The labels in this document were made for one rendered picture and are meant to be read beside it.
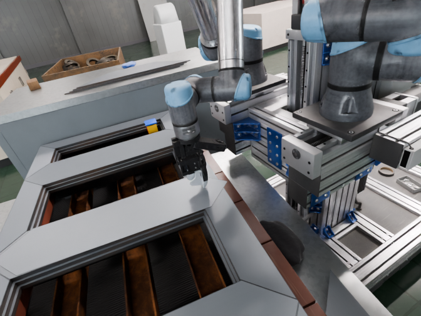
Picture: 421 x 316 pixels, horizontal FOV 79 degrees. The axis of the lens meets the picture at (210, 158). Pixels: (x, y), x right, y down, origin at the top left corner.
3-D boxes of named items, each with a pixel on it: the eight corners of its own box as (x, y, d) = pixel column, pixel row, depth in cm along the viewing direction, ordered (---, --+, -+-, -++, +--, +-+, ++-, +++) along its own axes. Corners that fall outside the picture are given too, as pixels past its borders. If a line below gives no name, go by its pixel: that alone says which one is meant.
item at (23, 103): (-13, 127, 128) (-18, 120, 125) (19, 94, 176) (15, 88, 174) (225, 66, 154) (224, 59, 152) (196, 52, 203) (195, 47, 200)
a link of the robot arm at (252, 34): (262, 60, 106) (261, 24, 99) (230, 63, 110) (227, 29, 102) (264, 53, 116) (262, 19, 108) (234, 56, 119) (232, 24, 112)
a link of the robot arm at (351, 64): (332, 72, 82) (338, 26, 74) (382, 74, 74) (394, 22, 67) (321, 85, 74) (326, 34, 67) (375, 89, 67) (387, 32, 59)
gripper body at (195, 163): (177, 166, 85) (168, 134, 78) (202, 158, 86) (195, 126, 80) (183, 179, 78) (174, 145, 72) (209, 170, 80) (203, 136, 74)
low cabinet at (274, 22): (222, 47, 700) (218, 14, 655) (278, 31, 773) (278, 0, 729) (262, 54, 574) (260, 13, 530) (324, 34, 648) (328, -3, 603)
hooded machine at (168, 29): (160, 57, 712) (147, 6, 643) (179, 52, 729) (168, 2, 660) (167, 61, 657) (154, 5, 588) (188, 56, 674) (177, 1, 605)
